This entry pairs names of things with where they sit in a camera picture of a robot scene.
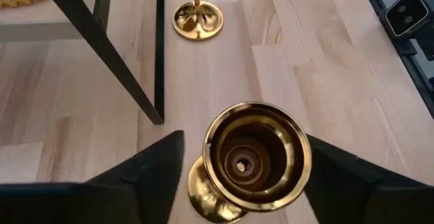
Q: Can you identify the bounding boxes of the tall brass candlestick holder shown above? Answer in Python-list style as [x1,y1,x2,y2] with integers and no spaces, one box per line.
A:
[172,0,224,42]
[186,100,313,224]

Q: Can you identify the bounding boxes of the wooden shelf riser black frame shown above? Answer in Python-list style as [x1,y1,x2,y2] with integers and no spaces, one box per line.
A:
[0,0,166,126]

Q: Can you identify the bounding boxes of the black square camera white rim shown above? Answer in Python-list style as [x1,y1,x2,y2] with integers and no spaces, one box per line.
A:
[384,0,430,37]

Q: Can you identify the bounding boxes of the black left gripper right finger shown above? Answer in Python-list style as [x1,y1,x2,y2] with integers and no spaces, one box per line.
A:
[304,134,434,224]

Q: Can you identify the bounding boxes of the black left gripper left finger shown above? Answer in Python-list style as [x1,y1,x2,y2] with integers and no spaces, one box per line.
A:
[0,130,186,224]

